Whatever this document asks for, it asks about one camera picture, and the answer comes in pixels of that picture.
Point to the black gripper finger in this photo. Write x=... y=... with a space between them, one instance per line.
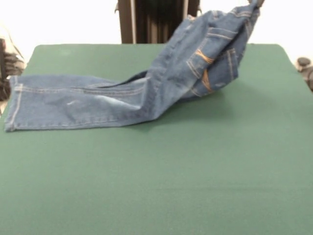
x=262 y=2
x=257 y=2

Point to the blue denim jeans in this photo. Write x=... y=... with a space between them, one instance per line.
x=97 y=105

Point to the dark green tablecloth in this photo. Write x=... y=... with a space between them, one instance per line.
x=171 y=171

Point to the narrow black device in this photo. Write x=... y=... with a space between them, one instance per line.
x=2 y=58

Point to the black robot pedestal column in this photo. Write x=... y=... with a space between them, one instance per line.
x=151 y=22

